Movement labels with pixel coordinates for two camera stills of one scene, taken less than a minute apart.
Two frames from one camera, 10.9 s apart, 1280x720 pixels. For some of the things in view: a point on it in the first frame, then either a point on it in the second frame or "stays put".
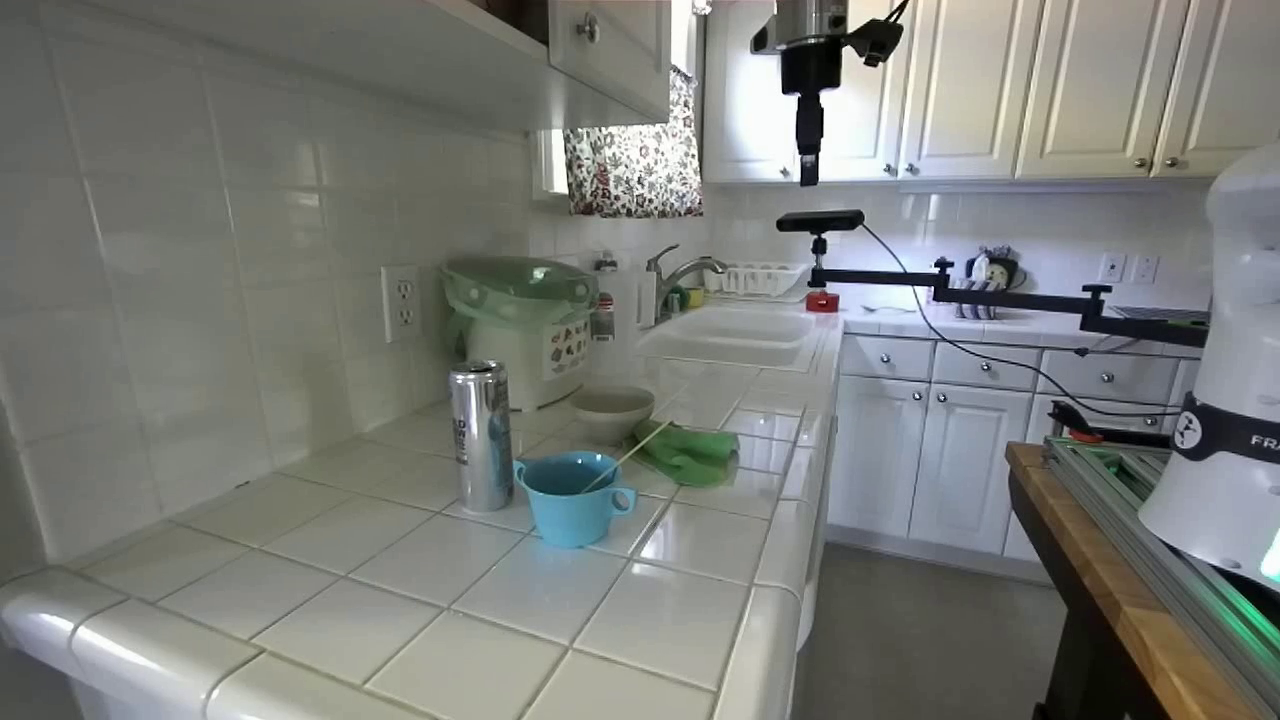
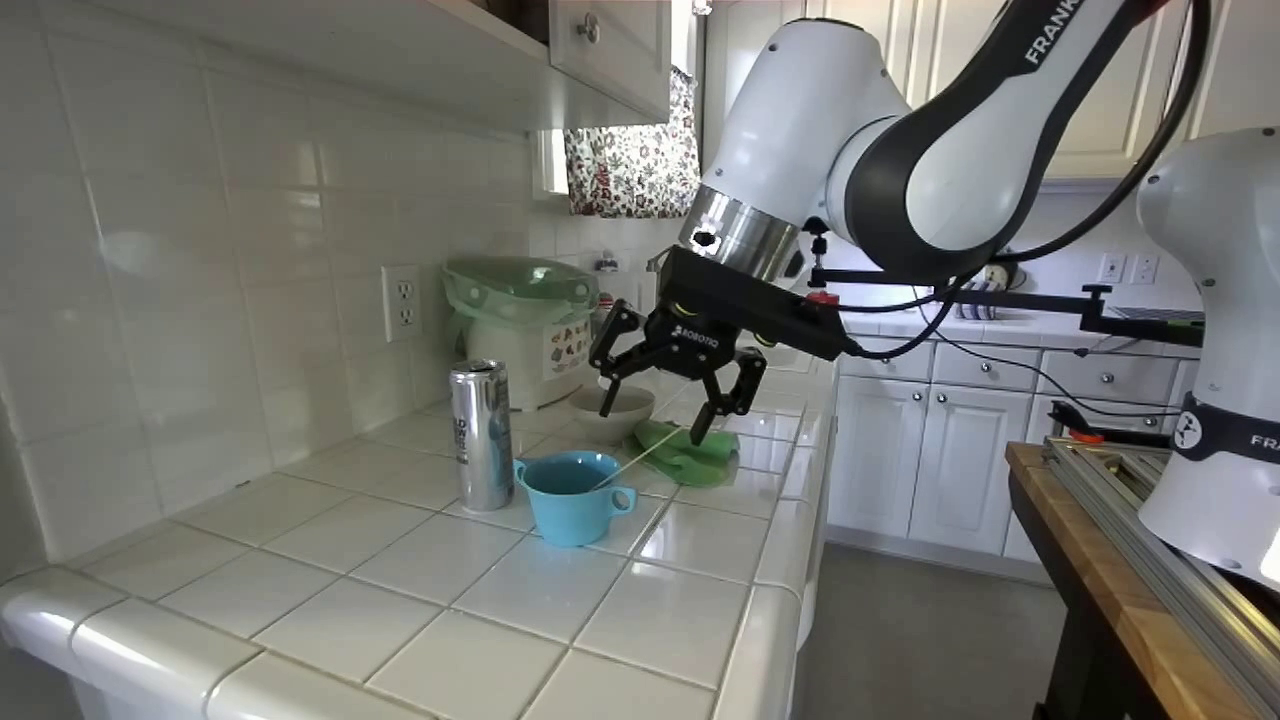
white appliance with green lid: x=530 y=312 stays put
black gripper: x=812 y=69 → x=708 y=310
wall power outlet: x=401 y=300 stays put
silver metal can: x=481 y=434 stays put
